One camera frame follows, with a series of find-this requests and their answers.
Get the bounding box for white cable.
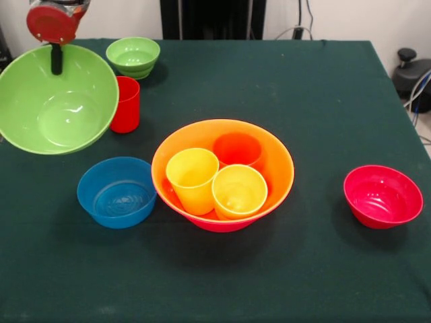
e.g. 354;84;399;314
274;25;314;40

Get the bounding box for blue and white cables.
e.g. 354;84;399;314
403;69;431;115

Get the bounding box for blue bowl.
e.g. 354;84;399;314
77;156;158;230

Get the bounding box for small green bowl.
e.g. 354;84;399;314
105;36;161;81

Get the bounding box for black chair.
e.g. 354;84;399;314
0;25;21;73

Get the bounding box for red cup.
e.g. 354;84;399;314
110;75;141;135

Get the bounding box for red bowl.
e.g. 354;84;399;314
343;164;424;230

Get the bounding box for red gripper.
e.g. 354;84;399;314
26;1;90;76

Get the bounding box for dark green tablecloth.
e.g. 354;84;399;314
0;38;431;323

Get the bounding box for orange cup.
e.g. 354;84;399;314
212;132;263;169

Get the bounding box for large green bowl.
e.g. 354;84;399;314
0;43;120;156

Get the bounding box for large orange bowl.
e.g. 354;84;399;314
151;118;296;224

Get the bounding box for black equipment base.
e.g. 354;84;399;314
392;48;431;100

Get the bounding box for black cabinet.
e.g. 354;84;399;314
160;0;267;40

